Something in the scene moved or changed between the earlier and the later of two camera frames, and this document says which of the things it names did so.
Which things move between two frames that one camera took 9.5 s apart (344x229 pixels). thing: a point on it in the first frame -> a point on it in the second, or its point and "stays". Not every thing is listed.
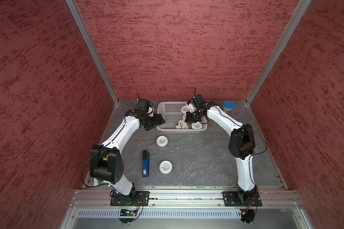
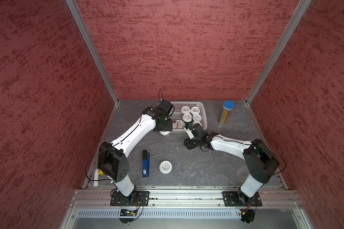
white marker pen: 96,182 stays
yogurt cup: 162,141 -> 165,133
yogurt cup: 196,125 stays
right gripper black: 189,119 -> 188,145
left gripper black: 157,121 -> 167,128
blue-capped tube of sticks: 228,105 stays
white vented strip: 162,213 stays
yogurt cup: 184,109 stays
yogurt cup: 165,167 stays
